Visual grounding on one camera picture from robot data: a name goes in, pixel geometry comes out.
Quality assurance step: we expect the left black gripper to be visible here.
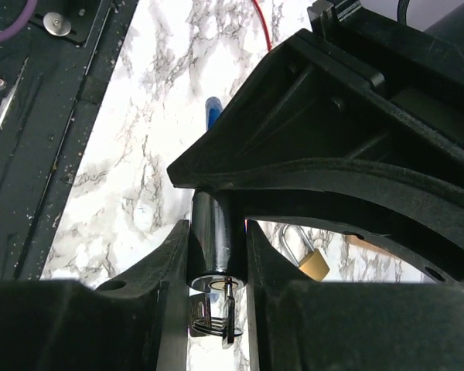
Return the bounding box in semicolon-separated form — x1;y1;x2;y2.
308;1;464;147

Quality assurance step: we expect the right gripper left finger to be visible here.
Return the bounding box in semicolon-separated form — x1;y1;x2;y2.
0;220;189;370

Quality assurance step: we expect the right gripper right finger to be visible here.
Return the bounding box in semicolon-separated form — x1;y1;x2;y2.
247;221;464;370

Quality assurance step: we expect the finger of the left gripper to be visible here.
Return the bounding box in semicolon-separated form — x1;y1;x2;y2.
216;177;464;286
168;30;464;216

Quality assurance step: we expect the brass padlock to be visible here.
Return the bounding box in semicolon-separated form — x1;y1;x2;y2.
279;225;330;282

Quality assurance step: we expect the silver key bunch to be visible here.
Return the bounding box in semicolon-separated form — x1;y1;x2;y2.
188;277;243;349

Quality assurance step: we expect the red cable lock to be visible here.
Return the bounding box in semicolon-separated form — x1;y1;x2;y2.
251;0;272;52

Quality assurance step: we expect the blue cable lock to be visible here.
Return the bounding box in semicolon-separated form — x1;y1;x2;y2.
187;96;248;293

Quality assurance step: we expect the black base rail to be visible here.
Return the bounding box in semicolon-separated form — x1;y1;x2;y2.
0;1;137;281

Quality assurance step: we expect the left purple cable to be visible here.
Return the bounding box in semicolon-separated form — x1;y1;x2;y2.
0;0;39;44

